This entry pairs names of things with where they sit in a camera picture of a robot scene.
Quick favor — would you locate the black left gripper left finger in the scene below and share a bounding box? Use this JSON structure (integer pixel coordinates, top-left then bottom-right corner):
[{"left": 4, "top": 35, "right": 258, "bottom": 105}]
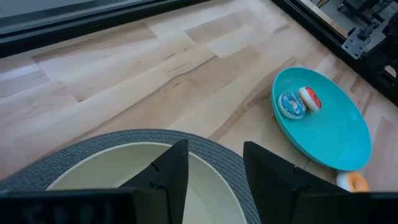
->
[{"left": 119, "top": 139, "right": 190, "bottom": 224}]

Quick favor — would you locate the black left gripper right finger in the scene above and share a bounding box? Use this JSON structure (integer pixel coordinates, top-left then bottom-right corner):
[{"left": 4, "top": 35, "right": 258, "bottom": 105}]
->
[{"left": 243, "top": 141, "right": 349, "bottom": 224}]

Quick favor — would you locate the blue sprinkled donut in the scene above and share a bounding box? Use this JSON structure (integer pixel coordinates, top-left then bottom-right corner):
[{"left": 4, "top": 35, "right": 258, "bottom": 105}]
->
[{"left": 277, "top": 91, "right": 307, "bottom": 120}]

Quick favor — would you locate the red frosted donut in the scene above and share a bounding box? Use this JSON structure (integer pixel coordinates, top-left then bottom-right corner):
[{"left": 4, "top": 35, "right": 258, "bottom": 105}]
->
[{"left": 298, "top": 86, "right": 323, "bottom": 112}]

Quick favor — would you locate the cream plate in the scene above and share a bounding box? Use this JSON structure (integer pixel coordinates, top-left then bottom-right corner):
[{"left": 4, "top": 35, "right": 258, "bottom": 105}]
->
[{"left": 46, "top": 142, "right": 248, "bottom": 224}]

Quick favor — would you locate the teal plate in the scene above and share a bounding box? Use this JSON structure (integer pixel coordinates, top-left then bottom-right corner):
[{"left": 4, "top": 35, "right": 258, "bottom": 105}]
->
[{"left": 271, "top": 67, "right": 373, "bottom": 172}]

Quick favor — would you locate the grey woven round placemat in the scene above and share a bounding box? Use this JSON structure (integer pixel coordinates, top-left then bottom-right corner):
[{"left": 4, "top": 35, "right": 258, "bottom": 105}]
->
[{"left": 0, "top": 129, "right": 261, "bottom": 224}]

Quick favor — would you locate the black table frame rail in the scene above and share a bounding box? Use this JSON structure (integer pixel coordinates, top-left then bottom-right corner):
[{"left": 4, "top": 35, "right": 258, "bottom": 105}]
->
[
  {"left": 0, "top": 0, "right": 206, "bottom": 59},
  {"left": 270, "top": 0, "right": 398, "bottom": 106}
]

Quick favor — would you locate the grey metal mounting bracket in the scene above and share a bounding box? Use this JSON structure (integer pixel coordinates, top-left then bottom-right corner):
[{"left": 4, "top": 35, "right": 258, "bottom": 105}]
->
[{"left": 341, "top": 27, "right": 373, "bottom": 60}]

